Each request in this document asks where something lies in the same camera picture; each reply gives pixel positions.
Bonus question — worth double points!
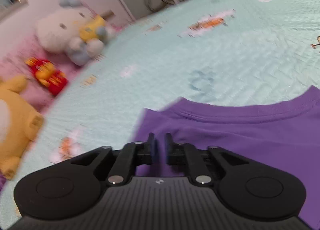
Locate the red plush toy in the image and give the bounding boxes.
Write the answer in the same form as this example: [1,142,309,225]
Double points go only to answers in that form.
[25,57,68,96]

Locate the purple t-shirt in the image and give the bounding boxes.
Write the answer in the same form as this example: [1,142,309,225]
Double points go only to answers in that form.
[125,85,320,229]

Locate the white cat plush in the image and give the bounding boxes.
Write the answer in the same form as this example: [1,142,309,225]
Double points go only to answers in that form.
[35,0,113,67]

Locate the yellow bear plush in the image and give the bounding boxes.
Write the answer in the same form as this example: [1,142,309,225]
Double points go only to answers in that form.
[0,75,45,180]

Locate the bee-print quilted bed cover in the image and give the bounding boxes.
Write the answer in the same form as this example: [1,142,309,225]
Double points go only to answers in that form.
[0,0,320,220]

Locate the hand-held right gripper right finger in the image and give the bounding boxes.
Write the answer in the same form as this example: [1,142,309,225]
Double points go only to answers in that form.
[164,133,250,187]

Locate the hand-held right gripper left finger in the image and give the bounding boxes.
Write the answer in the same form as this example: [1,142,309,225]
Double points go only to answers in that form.
[70,133,158,187]

